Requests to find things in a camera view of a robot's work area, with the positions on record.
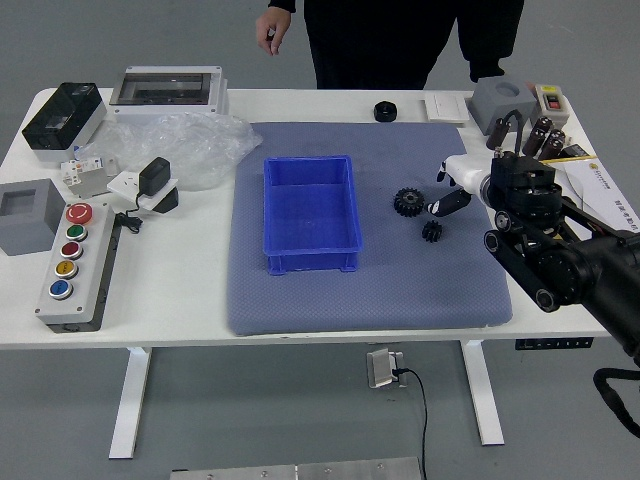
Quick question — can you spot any person's right hand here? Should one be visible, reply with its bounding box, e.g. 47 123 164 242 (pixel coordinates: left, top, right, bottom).
255 5 292 56

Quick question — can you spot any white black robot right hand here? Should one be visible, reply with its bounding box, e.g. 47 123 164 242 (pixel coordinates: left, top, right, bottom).
427 153 494 219

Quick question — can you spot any big black gear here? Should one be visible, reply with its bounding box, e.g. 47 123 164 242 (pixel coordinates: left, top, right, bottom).
392 186 426 219

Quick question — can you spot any small black gear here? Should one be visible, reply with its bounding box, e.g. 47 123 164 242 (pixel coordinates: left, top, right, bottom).
420 220 447 245

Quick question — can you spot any yellow white cardboard box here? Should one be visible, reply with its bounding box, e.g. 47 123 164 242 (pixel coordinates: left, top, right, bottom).
539 155 640 236

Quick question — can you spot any grey distribution box clear window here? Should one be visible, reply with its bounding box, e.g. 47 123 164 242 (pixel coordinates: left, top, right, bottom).
108 64 230 126

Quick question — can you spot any blue plastic box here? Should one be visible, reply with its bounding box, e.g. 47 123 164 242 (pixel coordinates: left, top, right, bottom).
262 155 365 277

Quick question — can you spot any silver floor socket box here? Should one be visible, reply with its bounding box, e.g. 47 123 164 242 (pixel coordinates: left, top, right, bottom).
365 348 409 390

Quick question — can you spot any grey block with round hole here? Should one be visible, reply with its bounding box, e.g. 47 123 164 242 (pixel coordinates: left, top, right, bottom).
468 75 537 136

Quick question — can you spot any person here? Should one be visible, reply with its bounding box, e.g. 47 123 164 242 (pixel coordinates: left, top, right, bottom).
302 0 526 91

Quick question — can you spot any clear plastic bag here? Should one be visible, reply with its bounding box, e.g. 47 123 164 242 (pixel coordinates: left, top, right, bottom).
74 110 264 192

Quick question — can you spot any grey-blue padded mat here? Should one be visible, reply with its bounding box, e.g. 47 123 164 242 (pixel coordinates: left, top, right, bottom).
225 121 515 337

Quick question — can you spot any black power adapter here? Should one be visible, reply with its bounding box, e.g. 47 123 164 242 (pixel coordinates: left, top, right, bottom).
137 156 172 197

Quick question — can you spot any black table control panel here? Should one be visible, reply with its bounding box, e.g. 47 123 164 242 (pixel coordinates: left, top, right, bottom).
514 337 595 351

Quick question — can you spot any black socket base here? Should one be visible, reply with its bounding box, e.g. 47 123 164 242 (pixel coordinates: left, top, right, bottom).
144 187 181 216

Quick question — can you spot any white socket plate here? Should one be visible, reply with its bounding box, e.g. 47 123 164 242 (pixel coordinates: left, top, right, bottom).
106 169 180 211

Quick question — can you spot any white table leg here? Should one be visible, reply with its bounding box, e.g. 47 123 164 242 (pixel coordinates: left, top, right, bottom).
459 339 506 447
108 347 152 460

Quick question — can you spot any white circuit breaker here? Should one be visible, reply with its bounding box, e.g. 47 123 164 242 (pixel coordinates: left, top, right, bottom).
59 155 107 187

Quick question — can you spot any grey block with square hole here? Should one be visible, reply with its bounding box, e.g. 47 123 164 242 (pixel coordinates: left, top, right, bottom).
0 178 69 258

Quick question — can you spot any grey five-button control station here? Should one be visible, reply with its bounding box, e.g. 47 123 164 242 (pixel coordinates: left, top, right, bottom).
33 202 119 334

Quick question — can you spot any white wall switch plate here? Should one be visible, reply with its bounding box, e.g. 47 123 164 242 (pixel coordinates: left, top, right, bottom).
423 93 471 125

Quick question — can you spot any grey switch box red button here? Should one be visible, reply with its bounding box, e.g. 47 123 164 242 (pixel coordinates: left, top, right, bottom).
528 83 571 129

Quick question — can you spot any black-lidded white enclosure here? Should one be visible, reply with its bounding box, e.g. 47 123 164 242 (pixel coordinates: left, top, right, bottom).
21 82 108 164

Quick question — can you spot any grey metal mounting rail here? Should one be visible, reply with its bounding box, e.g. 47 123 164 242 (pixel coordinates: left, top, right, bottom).
67 167 124 199

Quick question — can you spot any black adapter cord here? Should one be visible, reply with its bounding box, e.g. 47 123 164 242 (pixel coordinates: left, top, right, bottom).
113 192 146 235

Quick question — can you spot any black floor cable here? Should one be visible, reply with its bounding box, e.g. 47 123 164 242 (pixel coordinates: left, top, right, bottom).
392 367 430 480

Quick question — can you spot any grey metal base plate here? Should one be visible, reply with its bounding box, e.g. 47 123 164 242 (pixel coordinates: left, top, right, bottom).
169 456 422 480

